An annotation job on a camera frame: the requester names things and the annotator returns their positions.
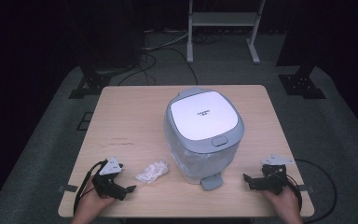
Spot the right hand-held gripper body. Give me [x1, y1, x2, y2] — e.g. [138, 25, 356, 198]
[260, 153, 295, 196]

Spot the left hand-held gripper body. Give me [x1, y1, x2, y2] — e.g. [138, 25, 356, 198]
[91, 157, 129, 202]

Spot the white tissue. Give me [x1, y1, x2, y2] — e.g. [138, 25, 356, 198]
[134, 160, 170, 185]

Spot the grey pedal trash can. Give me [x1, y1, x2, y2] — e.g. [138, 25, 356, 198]
[163, 87, 245, 191]

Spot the person's left hand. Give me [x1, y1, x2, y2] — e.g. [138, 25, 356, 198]
[71, 180, 117, 224]

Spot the person's right hand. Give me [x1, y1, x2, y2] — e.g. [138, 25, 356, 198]
[262, 185, 305, 224]

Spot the dark floor socket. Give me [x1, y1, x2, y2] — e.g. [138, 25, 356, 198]
[76, 111, 94, 132]

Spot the black stand base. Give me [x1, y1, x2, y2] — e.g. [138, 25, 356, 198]
[68, 62, 113, 100]
[278, 64, 326, 100]

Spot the white metal stand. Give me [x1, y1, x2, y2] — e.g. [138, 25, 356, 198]
[186, 0, 267, 65]

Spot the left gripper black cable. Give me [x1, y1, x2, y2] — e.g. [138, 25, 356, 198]
[73, 160, 108, 216]

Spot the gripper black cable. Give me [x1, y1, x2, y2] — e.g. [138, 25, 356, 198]
[283, 158, 338, 224]
[73, 160, 108, 216]

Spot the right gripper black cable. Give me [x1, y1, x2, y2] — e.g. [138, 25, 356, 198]
[283, 158, 338, 224]

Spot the grey floor cable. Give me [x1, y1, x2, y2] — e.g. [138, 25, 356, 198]
[143, 29, 190, 52]

